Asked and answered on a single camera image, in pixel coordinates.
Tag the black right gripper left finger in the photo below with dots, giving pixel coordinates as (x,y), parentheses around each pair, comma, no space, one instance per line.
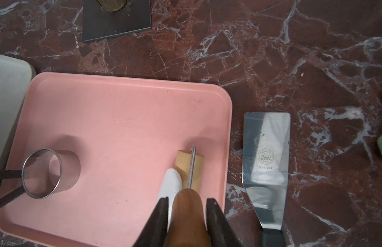
(155,230)

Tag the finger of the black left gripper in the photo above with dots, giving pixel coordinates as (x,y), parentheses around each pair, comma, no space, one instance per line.
(10,174)
(8,198)

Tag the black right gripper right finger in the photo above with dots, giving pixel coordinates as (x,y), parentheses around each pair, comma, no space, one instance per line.
(220,231)

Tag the wooden rolling pin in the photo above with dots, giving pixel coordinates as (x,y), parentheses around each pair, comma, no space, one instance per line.
(187,226)

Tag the pink silicone mat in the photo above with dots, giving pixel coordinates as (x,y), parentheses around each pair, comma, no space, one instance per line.
(126,133)

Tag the beige silicone mat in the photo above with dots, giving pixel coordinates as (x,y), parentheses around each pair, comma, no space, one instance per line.
(15,77)

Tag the black metal tree base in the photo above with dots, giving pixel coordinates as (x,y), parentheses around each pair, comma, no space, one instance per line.
(99,24)

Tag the artificial cherry blossom tree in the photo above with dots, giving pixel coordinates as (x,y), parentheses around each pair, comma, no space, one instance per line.
(112,5)

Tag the metal spatula black handle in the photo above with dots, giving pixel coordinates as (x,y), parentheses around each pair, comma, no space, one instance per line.
(265,167)

